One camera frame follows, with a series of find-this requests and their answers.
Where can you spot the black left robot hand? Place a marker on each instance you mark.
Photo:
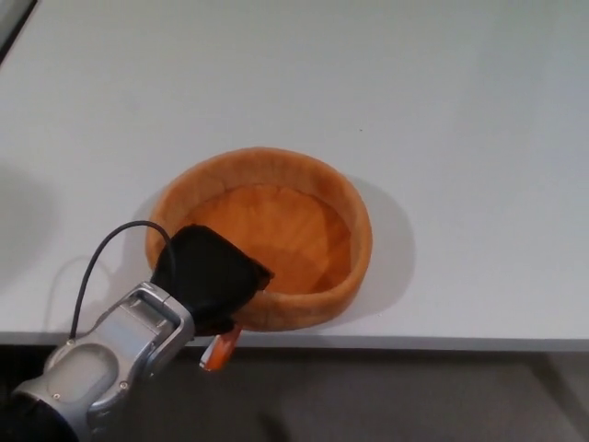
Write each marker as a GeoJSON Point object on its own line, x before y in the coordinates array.
{"type": "Point", "coordinates": [207, 271]}

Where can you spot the orange plush soft plate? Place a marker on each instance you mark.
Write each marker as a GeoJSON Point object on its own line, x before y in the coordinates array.
{"type": "Point", "coordinates": [294, 230]}

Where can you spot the grey panel with dark edge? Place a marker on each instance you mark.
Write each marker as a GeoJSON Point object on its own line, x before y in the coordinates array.
{"type": "Point", "coordinates": [9, 23]}

